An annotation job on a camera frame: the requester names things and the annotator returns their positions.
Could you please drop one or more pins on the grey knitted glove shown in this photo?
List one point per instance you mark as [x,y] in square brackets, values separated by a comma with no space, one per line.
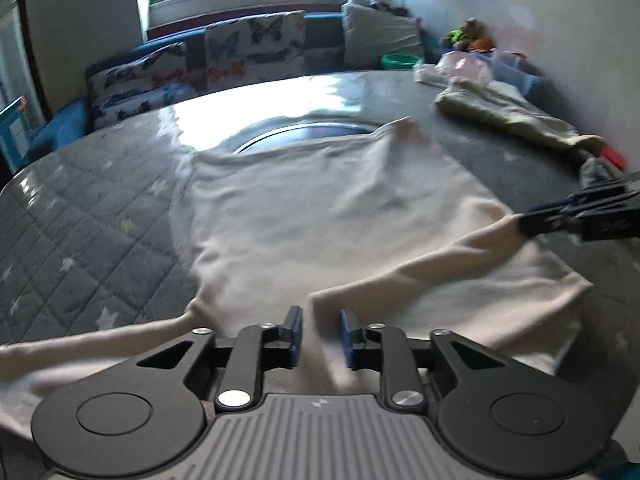
[597,170]

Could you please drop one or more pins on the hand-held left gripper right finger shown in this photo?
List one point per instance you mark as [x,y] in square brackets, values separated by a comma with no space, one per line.
[346,340]

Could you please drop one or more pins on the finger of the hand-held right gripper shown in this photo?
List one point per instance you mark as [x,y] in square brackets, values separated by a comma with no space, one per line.
[555,205]
[600,225]

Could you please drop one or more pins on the blue sofa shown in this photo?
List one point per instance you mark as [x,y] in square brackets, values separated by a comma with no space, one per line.
[322,35]

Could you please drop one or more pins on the white paper sheet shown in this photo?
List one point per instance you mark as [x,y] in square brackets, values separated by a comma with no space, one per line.
[505,87]

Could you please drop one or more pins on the yellow green floral cloth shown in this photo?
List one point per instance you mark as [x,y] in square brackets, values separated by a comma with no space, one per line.
[505,110]

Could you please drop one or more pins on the red box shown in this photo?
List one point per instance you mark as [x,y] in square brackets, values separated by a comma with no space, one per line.
[615,156]

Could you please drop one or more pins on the large butterfly print cushion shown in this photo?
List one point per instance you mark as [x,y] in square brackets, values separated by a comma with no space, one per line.
[255,50]

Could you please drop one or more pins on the round black induction cooker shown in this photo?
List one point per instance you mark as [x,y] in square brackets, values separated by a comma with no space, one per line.
[300,132]

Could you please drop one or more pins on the cream long-sleeve sweatshirt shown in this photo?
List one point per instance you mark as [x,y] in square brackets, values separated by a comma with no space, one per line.
[325,210]

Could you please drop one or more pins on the blue small chair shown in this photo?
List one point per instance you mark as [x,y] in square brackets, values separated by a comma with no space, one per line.
[15,130]

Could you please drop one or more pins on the green bowl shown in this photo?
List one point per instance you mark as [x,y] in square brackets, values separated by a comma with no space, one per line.
[400,60]

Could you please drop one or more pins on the clear plastic container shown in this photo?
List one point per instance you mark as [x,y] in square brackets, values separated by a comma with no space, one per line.
[515,67]

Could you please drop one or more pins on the teddy bear toy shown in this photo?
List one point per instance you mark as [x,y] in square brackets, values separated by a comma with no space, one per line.
[465,35]

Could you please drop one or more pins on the grey quilted table cover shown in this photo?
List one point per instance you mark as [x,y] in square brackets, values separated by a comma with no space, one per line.
[90,220]

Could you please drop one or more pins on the grey cushion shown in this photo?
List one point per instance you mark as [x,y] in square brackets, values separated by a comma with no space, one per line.
[382,35]

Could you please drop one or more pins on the orange toy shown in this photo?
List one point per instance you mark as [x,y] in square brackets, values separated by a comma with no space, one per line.
[480,45]

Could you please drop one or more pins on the pink plastic bag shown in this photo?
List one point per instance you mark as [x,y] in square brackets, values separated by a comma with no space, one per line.
[460,67]

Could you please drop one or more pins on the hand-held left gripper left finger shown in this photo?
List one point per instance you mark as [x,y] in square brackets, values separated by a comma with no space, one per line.
[297,336]

